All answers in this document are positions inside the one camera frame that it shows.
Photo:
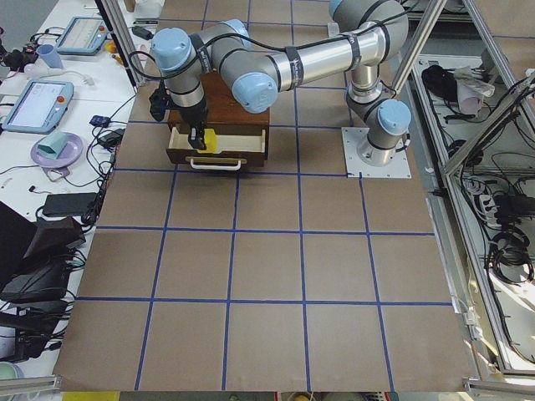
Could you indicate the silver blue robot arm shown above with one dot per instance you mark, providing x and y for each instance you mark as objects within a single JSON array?
[{"x": 371, "y": 33}]

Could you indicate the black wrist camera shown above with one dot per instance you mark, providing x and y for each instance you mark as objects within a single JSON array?
[{"x": 158, "y": 102}]

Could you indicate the purple plate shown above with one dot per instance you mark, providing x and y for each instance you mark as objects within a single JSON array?
[{"x": 71, "y": 152}]

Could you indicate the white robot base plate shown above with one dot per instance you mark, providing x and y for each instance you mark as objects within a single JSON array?
[{"x": 362, "y": 160}]

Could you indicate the light blue cup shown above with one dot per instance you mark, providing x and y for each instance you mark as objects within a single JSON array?
[{"x": 49, "y": 54}]

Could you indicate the dark wooden drawer cabinet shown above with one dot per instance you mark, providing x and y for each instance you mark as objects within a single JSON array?
[{"x": 221, "y": 106}]

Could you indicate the upper teach pendant tablet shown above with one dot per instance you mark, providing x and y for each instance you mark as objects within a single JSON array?
[{"x": 83, "y": 36}]

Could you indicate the wooden drawer with white handle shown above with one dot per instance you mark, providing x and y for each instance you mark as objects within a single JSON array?
[{"x": 234, "y": 152}]

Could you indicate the lower teach pendant tablet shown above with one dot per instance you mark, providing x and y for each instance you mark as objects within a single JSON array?
[{"x": 40, "y": 107}]

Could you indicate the yellow block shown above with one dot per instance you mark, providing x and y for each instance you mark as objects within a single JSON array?
[{"x": 210, "y": 142}]

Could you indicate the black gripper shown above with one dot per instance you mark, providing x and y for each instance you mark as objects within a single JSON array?
[{"x": 194, "y": 114}]

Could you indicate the teal cup on plate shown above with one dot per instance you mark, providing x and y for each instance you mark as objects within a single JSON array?
[{"x": 53, "y": 144}]

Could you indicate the aluminium frame strut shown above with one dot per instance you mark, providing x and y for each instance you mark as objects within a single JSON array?
[{"x": 115, "y": 22}]

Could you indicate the teach pendant tablet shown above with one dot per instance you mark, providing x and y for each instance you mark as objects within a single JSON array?
[
  {"x": 40, "y": 107},
  {"x": 83, "y": 36}
]

